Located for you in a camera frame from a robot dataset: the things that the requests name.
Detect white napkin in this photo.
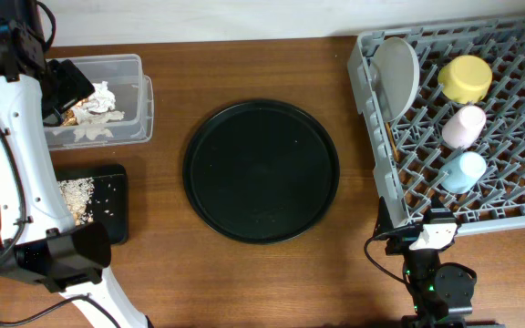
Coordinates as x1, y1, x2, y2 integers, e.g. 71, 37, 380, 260
71, 81, 125, 142

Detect black rectangular tray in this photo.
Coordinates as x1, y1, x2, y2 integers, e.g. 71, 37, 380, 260
56, 164, 129, 245

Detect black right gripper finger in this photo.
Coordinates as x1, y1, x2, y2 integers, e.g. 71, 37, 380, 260
373, 197, 394, 237
422, 196, 457, 224

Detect wooden chopstick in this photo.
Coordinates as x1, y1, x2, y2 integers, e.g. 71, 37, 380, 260
385, 122, 400, 162

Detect yellow bowl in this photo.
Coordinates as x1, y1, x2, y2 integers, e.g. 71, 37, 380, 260
437, 55, 493, 104

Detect pink cup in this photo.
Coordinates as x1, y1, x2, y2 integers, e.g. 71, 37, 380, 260
441, 105, 487, 149

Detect light blue cup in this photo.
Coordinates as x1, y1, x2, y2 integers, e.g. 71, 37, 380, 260
440, 151, 487, 194

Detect round black tray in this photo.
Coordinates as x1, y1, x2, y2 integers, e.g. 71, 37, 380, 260
182, 99, 340, 244

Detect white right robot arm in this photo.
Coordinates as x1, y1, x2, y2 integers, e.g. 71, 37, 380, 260
364, 197, 499, 328

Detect grey dishwasher rack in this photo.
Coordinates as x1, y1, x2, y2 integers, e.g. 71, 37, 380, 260
348, 16, 525, 236

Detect clear plastic bin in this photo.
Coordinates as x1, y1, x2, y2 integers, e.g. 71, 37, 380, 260
45, 54, 154, 150

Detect grey plate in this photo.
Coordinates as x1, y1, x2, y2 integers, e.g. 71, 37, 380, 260
369, 37, 420, 122

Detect food scraps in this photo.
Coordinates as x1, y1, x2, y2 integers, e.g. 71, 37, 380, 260
58, 178, 100, 226

